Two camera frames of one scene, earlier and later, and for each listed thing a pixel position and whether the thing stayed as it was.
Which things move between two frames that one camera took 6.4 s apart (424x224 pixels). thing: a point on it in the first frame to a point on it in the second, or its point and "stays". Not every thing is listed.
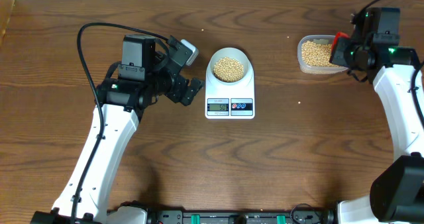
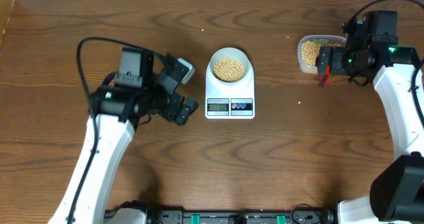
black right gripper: (338, 58) to (336, 53)
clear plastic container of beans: (314, 54) stays
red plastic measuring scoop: (339, 34) to (324, 78)
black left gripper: (175, 93) to (169, 111)
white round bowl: (229, 66) stays
